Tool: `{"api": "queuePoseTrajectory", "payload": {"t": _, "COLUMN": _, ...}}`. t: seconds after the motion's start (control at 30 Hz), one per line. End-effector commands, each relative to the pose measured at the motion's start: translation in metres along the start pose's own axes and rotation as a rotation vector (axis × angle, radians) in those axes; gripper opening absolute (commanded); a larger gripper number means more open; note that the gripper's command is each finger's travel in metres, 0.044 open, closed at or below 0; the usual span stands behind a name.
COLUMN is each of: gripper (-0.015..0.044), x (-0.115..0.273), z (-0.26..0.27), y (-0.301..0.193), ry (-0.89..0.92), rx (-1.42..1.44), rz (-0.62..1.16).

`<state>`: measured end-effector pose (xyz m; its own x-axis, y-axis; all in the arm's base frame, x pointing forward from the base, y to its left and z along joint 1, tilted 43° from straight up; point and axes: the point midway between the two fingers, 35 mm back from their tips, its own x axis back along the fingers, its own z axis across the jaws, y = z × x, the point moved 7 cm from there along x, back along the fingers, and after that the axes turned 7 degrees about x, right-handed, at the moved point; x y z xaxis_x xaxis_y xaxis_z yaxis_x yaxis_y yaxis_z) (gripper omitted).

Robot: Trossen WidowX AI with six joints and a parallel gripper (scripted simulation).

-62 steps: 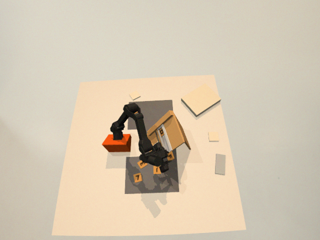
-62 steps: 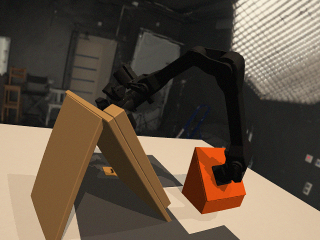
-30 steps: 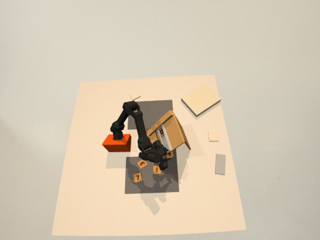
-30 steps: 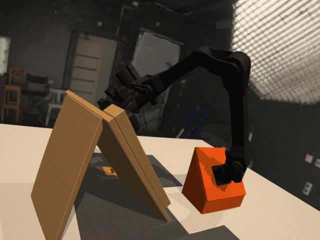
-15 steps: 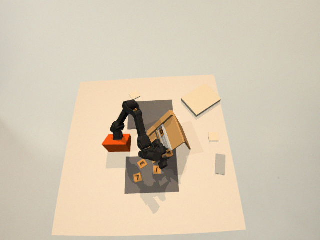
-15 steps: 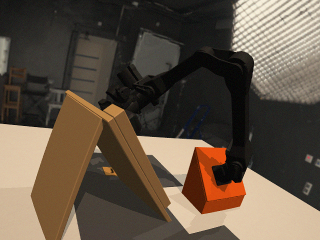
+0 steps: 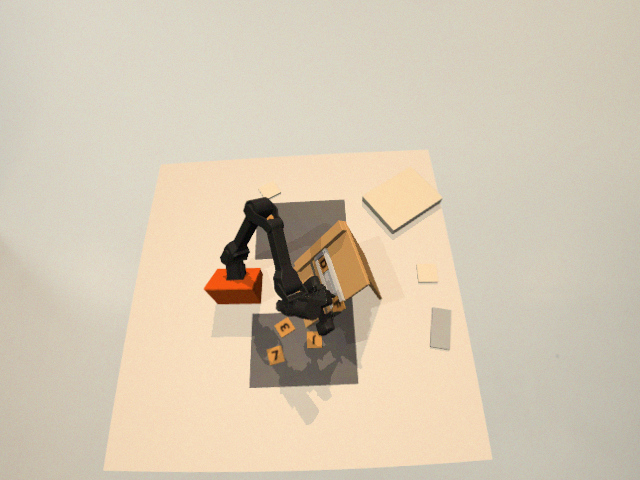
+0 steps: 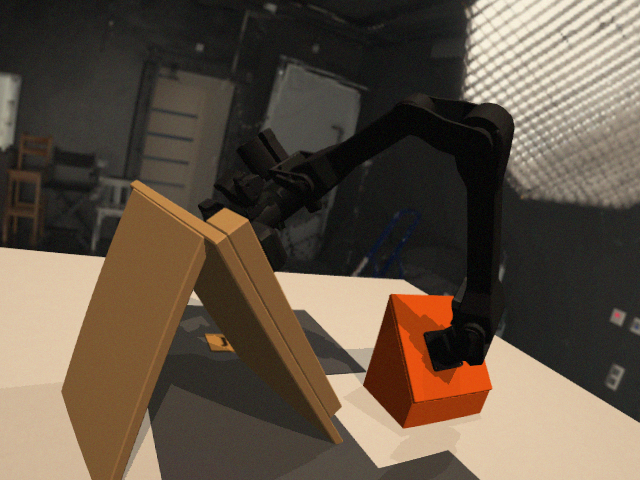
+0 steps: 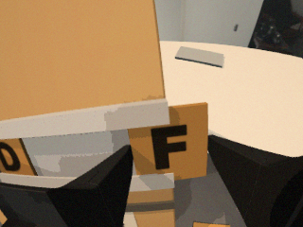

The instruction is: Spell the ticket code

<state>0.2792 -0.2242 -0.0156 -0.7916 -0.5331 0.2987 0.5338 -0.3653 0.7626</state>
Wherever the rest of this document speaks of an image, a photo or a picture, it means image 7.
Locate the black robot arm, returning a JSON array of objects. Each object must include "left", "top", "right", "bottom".
[{"left": 220, "top": 197, "right": 333, "bottom": 321}]

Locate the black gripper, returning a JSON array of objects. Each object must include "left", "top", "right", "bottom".
[{"left": 303, "top": 276, "right": 341, "bottom": 336}]

